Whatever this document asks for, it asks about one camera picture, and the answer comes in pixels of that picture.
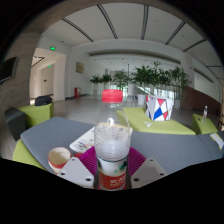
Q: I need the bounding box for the group of green potted plants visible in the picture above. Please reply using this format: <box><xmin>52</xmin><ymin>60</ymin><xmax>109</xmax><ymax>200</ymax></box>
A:
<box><xmin>89</xmin><ymin>60</ymin><xmax>191</xmax><ymax>98</ymax></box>

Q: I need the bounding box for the white red blue geometric box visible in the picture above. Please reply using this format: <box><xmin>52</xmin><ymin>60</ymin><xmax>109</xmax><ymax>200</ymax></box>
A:
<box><xmin>144</xmin><ymin>95</ymin><xmax>175</xmax><ymax>122</ymax></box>

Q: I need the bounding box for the clear red-capped water bottle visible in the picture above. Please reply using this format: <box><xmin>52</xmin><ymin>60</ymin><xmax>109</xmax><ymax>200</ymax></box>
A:
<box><xmin>94</xmin><ymin>89</ymin><xmax>131</xmax><ymax>191</ymax></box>

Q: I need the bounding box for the lime green armchair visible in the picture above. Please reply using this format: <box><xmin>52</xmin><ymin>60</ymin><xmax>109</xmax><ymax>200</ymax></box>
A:
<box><xmin>17</xmin><ymin>102</ymin><xmax>55</xmax><ymax>129</ymax></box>

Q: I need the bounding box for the small clear water bottle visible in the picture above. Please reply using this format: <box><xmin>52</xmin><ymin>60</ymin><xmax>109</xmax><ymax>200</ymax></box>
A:
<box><xmin>201</xmin><ymin>105</ymin><xmax>208</xmax><ymax>124</ymax></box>

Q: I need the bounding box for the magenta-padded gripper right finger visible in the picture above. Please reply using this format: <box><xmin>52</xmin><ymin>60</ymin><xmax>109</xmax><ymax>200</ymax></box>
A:
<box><xmin>128</xmin><ymin>146</ymin><xmax>168</xmax><ymax>190</ymax></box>

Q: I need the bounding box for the red and white patterned cup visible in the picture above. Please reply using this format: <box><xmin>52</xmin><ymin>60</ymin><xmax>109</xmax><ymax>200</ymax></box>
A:
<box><xmin>47</xmin><ymin>146</ymin><xmax>72</xmax><ymax>175</ymax></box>

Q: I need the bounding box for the small lime green ottoman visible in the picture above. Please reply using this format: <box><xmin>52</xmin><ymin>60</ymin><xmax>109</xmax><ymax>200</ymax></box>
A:
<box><xmin>191</xmin><ymin>113</ymin><xmax>219</xmax><ymax>135</ymax></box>

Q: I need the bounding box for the red fire cabinet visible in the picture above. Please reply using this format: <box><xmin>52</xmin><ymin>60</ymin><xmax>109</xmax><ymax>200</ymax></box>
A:
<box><xmin>73</xmin><ymin>87</ymin><xmax>82</xmax><ymax>99</ymax></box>

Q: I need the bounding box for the white illustrated magazine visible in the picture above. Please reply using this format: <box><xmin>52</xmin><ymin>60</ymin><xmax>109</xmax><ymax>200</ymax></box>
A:
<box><xmin>69</xmin><ymin>126</ymin><xmax>98</xmax><ymax>154</ymax></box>

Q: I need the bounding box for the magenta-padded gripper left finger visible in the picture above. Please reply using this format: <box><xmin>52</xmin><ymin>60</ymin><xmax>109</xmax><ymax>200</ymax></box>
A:
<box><xmin>57</xmin><ymin>146</ymin><xmax>99</xmax><ymax>190</ymax></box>

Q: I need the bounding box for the framed wall picture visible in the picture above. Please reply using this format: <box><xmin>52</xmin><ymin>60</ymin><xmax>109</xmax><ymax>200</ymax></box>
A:
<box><xmin>75</xmin><ymin>61</ymin><xmax>85</xmax><ymax>75</ymax></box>

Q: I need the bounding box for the black backpack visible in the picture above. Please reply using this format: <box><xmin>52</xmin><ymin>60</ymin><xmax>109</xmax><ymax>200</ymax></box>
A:
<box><xmin>34</xmin><ymin>95</ymin><xmax>53</xmax><ymax>107</ymax></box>

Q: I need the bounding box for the lime green seat block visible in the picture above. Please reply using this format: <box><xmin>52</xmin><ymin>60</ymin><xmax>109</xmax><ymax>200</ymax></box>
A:
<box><xmin>12</xmin><ymin>139</ymin><xmax>48</xmax><ymax>172</ymax></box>

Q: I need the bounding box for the wide lime green ottoman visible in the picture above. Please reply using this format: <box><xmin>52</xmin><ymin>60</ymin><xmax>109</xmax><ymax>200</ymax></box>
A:
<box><xmin>115</xmin><ymin>106</ymin><xmax>197</xmax><ymax>136</ymax></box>

